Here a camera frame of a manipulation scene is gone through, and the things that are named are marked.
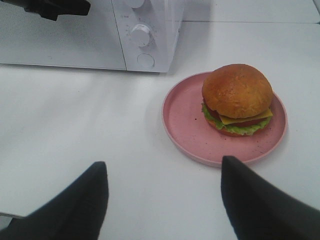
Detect burger with lettuce and cheese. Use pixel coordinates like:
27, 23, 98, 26
201, 63, 274, 137

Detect upper white power knob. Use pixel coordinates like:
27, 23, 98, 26
126, 0, 145, 9

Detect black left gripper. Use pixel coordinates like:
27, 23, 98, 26
1, 0, 91, 21

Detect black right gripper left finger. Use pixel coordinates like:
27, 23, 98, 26
0, 161, 109, 240

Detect white microwave door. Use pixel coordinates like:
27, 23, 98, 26
0, 0, 126, 70

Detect pink round plate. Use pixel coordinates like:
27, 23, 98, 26
162, 72, 288, 167

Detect white microwave oven body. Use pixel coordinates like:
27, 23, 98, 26
0, 0, 186, 74

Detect round white door button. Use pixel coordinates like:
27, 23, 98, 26
137, 53, 155, 69

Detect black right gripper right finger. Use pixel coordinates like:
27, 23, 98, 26
221, 156, 320, 240

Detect white timer knob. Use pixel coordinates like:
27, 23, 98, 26
130, 24, 151, 47

